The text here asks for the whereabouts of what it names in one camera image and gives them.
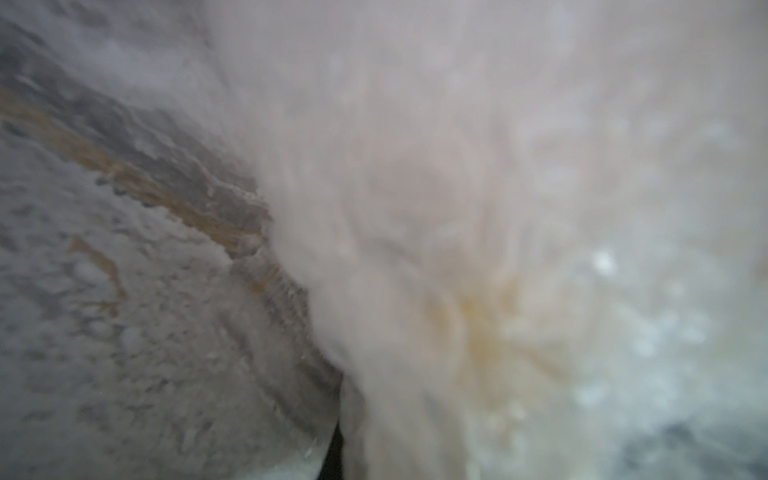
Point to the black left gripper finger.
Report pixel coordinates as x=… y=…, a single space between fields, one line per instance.
x=332 y=467

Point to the clear bubble wrap sheet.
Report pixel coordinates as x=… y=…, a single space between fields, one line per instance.
x=533 y=234

